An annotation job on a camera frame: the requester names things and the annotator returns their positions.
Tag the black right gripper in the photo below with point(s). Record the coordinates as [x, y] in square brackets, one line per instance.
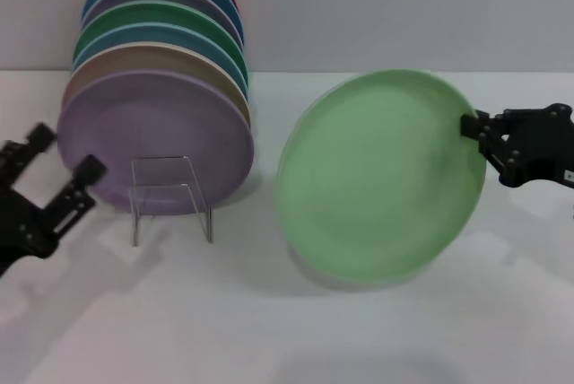
[542, 146]

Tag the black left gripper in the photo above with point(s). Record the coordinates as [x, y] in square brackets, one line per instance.
[22, 231]

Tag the light green plate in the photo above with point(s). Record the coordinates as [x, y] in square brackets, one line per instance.
[381, 177]

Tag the clear acrylic plate rack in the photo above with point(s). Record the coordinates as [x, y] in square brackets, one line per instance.
[157, 172]

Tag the lavender plate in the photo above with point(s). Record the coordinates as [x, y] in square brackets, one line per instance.
[152, 128]

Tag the beige plate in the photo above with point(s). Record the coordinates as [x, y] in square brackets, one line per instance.
[134, 57]

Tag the light blue plate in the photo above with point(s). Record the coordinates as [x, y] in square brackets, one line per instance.
[134, 36]

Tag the dark green plate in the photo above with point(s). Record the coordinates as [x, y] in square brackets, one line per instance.
[143, 14]

